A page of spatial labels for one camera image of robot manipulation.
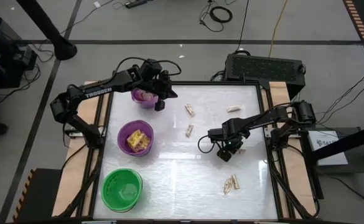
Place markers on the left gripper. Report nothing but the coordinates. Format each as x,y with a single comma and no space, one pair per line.
161,87

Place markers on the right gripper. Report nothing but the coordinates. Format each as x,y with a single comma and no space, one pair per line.
234,133

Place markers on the green halloween bucket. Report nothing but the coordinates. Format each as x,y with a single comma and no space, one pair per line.
122,189

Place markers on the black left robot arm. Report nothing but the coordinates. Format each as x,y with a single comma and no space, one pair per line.
97,92

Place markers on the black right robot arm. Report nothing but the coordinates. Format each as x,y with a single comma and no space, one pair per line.
262,118

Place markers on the purple halloween bucket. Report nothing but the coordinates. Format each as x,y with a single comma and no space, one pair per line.
122,137
144,104

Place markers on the wooden board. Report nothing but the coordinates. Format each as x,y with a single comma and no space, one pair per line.
71,186
298,177

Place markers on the black perforated control box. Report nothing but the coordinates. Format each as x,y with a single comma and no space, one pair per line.
262,67

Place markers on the black power strip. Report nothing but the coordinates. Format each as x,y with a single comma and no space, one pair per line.
136,3

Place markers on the white paper booklet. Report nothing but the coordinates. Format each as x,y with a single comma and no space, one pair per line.
331,152

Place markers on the black pole stand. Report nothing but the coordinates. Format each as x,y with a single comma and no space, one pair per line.
64,49

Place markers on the black metal beam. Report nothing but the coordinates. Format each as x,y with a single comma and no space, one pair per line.
349,141

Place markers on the black side table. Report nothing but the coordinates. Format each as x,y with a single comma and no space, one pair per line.
356,168

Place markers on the black equipment cart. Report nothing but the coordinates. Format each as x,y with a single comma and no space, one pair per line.
4,56

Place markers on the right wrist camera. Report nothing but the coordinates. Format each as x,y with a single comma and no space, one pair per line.
216,134

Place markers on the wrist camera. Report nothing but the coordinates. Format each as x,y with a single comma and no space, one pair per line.
216,134
150,69

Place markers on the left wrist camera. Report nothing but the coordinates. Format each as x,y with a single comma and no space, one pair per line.
150,69

